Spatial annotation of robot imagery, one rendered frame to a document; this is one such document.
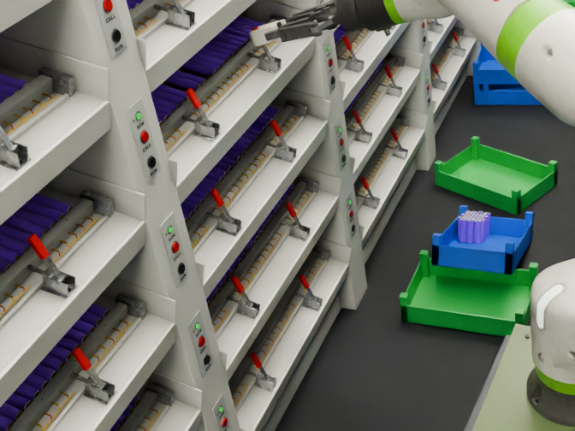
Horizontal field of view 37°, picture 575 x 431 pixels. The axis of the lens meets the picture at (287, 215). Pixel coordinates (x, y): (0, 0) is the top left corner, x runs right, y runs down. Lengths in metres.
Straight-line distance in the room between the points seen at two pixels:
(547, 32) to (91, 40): 0.58
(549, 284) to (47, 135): 0.76
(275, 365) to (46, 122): 0.90
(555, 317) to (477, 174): 1.42
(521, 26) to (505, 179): 1.56
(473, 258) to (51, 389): 1.19
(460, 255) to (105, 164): 1.13
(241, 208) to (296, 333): 0.42
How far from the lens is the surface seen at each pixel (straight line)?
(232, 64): 1.65
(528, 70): 1.14
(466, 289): 2.25
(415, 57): 2.58
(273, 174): 1.73
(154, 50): 1.33
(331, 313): 2.17
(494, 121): 3.02
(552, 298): 1.34
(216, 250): 1.54
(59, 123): 1.16
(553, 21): 1.14
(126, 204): 1.30
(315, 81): 1.88
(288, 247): 1.85
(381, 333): 2.14
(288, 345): 1.91
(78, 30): 1.18
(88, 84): 1.21
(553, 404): 1.47
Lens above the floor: 1.42
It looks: 33 degrees down
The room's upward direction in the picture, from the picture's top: 11 degrees counter-clockwise
